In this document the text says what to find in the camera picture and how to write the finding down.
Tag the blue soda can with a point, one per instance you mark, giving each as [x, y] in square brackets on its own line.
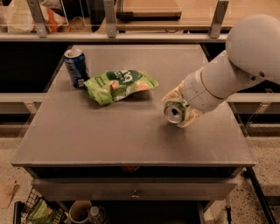
[75, 62]

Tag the green soda can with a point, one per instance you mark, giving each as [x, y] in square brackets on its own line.
[175, 111]

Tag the grey table drawer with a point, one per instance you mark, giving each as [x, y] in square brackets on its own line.
[65, 189]

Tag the orange white bag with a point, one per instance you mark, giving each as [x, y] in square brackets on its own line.
[24, 16]

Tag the green chip bag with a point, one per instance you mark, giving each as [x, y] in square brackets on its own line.
[114, 86]

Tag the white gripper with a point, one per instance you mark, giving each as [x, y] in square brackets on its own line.
[194, 89]

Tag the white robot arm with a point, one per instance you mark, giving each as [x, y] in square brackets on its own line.
[251, 56]

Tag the black wire basket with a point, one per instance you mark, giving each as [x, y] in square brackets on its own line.
[21, 209]

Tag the paper cup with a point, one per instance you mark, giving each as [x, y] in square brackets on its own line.
[79, 211]

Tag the metal shelf rail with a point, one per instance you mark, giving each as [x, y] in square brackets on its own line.
[79, 37]

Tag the plastic bottle under table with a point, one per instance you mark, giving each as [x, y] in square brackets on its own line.
[97, 215]

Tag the green bag in basket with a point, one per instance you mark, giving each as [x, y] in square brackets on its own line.
[42, 213]

